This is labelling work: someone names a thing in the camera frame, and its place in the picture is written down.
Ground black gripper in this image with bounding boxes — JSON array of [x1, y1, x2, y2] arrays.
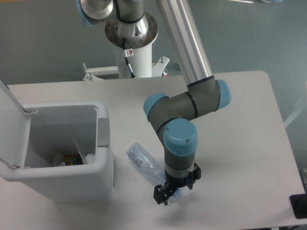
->
[[153, 163, 201, 206]]

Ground clear blue plastic bottle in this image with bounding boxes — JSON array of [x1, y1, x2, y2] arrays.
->
[[126, 142, 184, 203]]

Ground clear plastic wrapper white label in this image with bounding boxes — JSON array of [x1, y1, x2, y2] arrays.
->
[[71, 138, 96, 164]]

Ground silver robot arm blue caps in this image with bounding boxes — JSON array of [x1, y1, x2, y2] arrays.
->
[[75, 0, 231, 204]]

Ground colourful trash inside can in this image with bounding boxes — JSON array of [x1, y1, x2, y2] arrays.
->
[[64, 153, 83, 166]]

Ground white trash can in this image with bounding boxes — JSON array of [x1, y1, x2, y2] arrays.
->
[[0, 102, 114, 202]]

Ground white crumpled trash in can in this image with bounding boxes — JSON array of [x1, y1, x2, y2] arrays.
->
[[52, 152, 66, 167]]

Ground white trash can lid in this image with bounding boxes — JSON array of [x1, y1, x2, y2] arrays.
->
[[0, 82, 39, 169]]

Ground black device at table edge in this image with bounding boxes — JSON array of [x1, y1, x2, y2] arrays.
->
[[290, 194, 307, 219]]

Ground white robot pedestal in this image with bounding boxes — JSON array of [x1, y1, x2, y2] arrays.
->
[[83, 41, 170, 81]]

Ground black cable on pedestal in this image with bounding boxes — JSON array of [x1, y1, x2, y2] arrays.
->
[[121, 37, 137, 79]]

